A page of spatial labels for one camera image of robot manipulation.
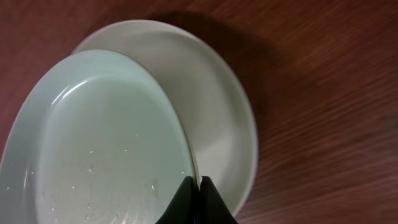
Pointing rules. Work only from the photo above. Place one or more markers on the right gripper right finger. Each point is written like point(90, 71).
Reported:
point(212, 209)

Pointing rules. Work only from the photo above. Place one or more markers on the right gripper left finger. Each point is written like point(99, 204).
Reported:
point(182, 208)

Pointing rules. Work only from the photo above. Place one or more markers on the white front plate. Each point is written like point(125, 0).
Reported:
point(209, 99)

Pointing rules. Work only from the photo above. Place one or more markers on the light green plate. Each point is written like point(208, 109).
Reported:
point(96, 141)

